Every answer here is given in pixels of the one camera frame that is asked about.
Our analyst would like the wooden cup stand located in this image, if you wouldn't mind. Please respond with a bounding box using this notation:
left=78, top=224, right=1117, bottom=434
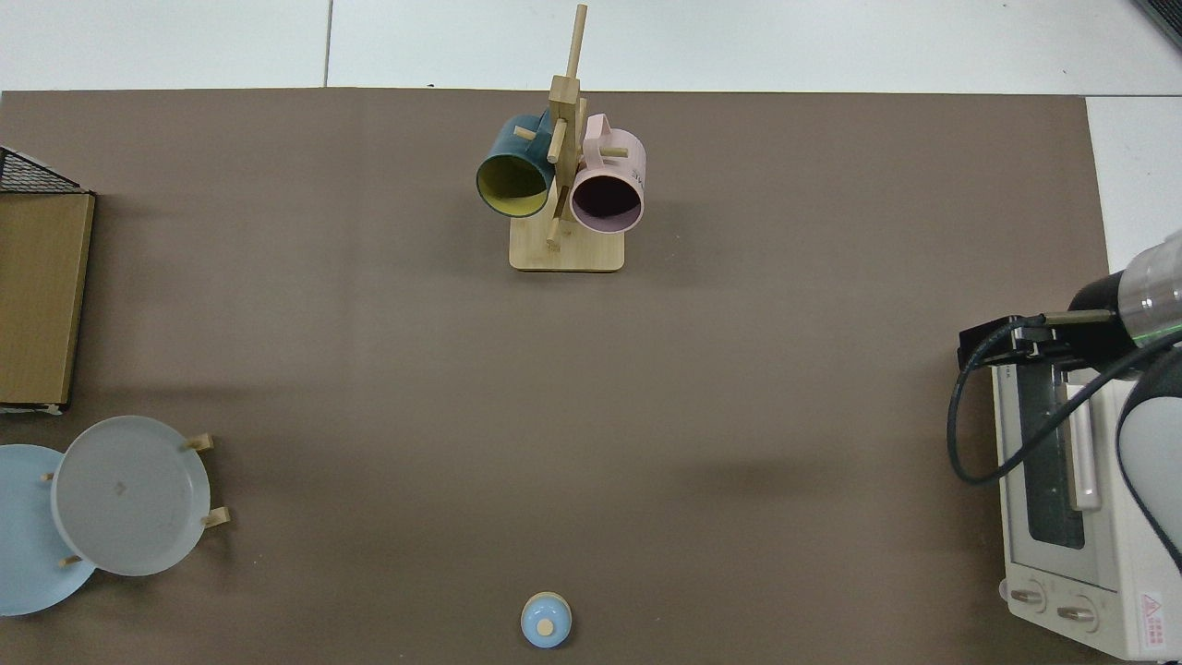
left=509, top=5, right=625, bottom=272

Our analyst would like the pale toaster oven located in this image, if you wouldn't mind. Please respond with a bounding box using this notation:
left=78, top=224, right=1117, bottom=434
left=990, top=356, right=1182, bottom=661

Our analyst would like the wooden plate rack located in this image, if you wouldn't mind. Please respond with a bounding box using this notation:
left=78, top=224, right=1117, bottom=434
left=42, top=432, right=231, bottom=566

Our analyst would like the brown table cloth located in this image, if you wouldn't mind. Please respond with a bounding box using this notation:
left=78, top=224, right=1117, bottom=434
left=0, top=88, right=1109, bottom=665

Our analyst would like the teal mug with yellow inside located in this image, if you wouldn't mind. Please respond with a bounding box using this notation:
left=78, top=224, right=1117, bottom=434
left=476, top=113, right=556, bottom=219

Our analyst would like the light blue plate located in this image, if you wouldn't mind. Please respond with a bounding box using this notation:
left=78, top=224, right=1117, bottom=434
left=0, top=444, right=98, bottom=617

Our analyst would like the wire basket with wooden floor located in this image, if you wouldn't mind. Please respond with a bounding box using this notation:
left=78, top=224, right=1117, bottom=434
left=0, top=146, right=96, bottom=415

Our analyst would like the grey plate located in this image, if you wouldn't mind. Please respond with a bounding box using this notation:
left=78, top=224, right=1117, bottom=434
left=51, top=416, right=211, bottom=577

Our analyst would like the dark grey corner object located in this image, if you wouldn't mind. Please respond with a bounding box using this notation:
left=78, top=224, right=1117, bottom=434
left=1131, top=0, right=1182, bottom=52

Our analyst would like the pink mug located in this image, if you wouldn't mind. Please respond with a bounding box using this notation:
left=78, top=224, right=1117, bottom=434
left=569, top=114, right=646, bottom=235

